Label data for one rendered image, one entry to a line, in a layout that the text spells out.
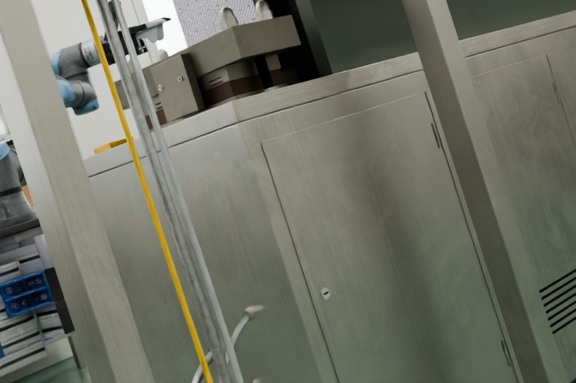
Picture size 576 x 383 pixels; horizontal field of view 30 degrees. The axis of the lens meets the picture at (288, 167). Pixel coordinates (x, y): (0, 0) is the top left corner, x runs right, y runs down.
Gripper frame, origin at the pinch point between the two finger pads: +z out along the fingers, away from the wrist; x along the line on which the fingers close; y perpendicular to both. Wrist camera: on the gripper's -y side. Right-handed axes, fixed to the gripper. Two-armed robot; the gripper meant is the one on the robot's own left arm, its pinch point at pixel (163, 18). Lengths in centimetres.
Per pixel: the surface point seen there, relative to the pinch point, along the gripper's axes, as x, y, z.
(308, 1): 82, 8, 52
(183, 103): 93, 18, 25
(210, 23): 68, 5, 29
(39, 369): -228, 150, -200
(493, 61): 41, 35, 82
